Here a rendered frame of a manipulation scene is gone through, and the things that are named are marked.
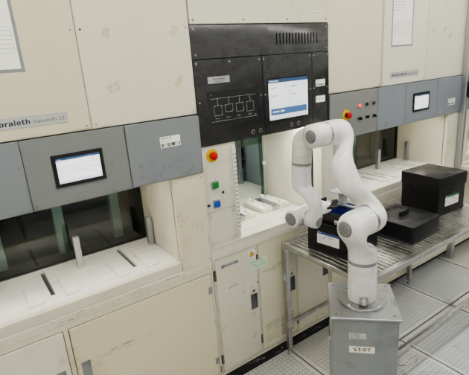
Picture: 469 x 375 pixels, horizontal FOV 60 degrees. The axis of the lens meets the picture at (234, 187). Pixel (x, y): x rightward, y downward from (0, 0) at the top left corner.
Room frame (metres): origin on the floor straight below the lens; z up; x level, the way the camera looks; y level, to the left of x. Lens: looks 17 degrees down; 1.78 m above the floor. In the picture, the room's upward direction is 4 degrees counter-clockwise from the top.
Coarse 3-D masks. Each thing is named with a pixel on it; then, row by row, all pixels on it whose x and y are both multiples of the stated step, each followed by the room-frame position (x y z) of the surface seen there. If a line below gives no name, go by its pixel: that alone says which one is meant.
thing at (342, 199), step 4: (336, 188) 2.11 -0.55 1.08; (332, 192) 2.06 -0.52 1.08; (336, 192) 2.05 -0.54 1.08; (340, 192) 2.05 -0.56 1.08; (340, 196) 2.06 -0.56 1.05; (344, 196) 2.05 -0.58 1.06; (328, 200) 2.14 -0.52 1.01; (332, 200) 2.20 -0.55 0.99; (340, 200) 2.06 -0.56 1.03; (344, 200) 2.05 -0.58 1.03; (340, 204) 2.06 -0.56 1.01; (344, 204) 2.05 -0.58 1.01; (328, 212) 2.02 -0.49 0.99; (324, 216) 2.04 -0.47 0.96; (328, 216) 2.02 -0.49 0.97; (332, 216) 2.00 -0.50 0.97; (336, 216) 1.98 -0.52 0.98; (340, 216) 1.96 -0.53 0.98; (324, 220) 2.04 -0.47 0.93; (328, 220) 2.02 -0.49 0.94; (332, 220) 2.00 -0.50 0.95; (336, 220) 1.98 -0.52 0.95; (328, 224) 2.02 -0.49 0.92; (332, 224) 2.00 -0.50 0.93; (336, 224) 1.98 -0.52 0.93
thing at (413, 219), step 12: (396, 204) 2.39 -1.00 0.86; (396, 216) 2.20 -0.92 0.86; (408, 216) 2.18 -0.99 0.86; (420, 216) 2.17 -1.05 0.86; (432, 216) 2.16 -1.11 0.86; (384, 228) 2.15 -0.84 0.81; (396, 228) 2.09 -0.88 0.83; (408, 228) 2.03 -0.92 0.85; (420, 228) 2.05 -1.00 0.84; (432, 228) 2.13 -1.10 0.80; (408, 240) 2.03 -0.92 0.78; (420, 240) 2.05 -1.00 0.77
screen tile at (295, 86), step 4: (292, 84) 2.26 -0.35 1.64; (296, 84) 2.28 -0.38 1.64; (300, 84) 2.29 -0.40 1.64; (292, 88) 2.26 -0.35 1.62; (296, 88) 2.28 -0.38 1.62; (300, 88) 2.29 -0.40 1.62; (304, 88) 2.31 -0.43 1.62; (304, 92) 2.31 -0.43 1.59; (292, 96) 2.26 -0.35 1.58; (296, 96) 2.28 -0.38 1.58; (300, 96) 2.29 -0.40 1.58; (304, 96) 2.31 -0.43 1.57; (292, 100) 2.26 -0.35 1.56; (296, 100) 2.28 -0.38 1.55; (300, 100) 2.29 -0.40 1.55; (304, 100) 2.31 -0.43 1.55
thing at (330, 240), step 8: (312, 232) 2.05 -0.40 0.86; (320, 232) 2.01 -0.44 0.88; (328, 232) 1.97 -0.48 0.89; (336, 232) 1.94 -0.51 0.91; (376, 232) 2.04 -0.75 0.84; (312, 240) 2.05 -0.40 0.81; (320, 240) 2.01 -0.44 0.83; (328, 240) 1.97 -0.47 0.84; (336, 240) 1.94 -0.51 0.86; (368, 240) 1.99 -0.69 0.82; (376, 240) 2.05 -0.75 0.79; (312, 248) 2.05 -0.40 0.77; (320, 248) 2.01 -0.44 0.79; (328, 248) 1.97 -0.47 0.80; (336, 248) 1.94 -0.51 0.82; (344, 248) 1.90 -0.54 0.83; (336, 256) 1.94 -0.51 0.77; (344, 256) 1.90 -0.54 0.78
